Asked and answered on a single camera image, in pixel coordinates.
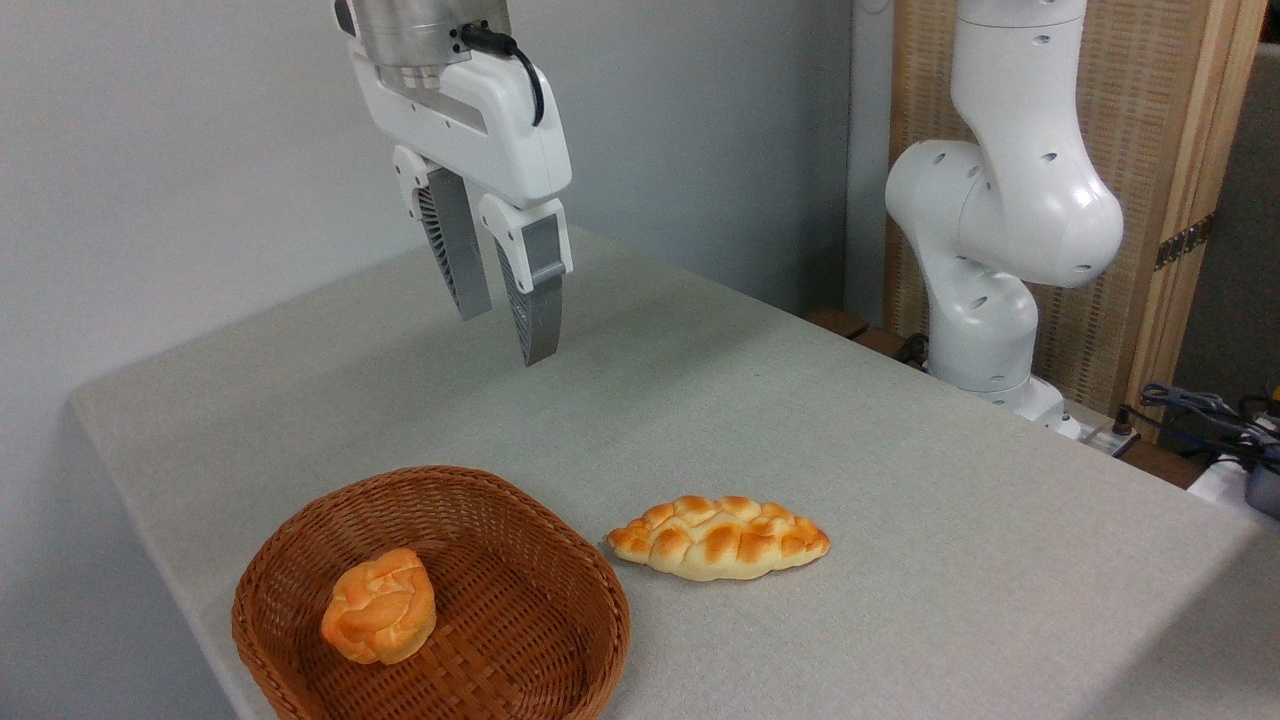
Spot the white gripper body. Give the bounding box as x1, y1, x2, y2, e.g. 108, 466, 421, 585
345, 38, 574, 211

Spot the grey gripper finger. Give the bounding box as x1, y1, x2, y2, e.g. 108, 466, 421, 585
392, 145, 493, 321
478, 193, 574, 368

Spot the long braided bread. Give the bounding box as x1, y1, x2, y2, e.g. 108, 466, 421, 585
606, 495, 832, 582

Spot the brown wicker basket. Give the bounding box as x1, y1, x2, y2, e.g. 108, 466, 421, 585
232, 465, 632, 720

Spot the round bread roll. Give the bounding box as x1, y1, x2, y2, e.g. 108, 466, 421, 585
320, 547, 438, 665

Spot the grey tablecloth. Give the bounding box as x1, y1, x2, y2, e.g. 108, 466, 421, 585
68, 225, 1280, 720

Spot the brown wooden board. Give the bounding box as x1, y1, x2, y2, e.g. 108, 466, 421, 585
804, 307, 931, 367

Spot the black metal hinge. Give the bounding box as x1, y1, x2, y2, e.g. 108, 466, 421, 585
1154, 213, 1217, 272

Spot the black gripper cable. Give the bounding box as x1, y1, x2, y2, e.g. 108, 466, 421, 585
455, 22, 547, 128

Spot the blue grey cable bundle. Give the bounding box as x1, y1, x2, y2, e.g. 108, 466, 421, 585
1138, 382, 1280, 473

